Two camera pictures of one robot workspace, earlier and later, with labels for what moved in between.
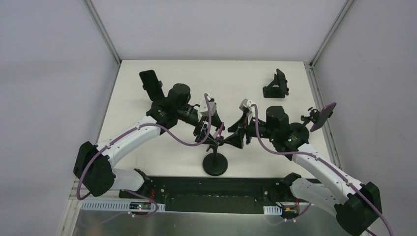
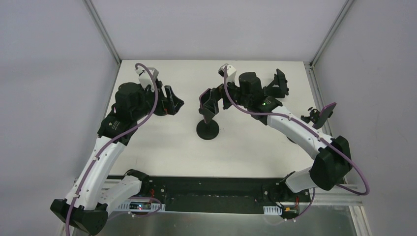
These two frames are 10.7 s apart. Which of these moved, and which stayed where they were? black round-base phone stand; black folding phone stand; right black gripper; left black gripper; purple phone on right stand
Moved: left black gripper; right black gripper; black round-base phone stand
Stayed: purple phone on right stand; black folding phone stand
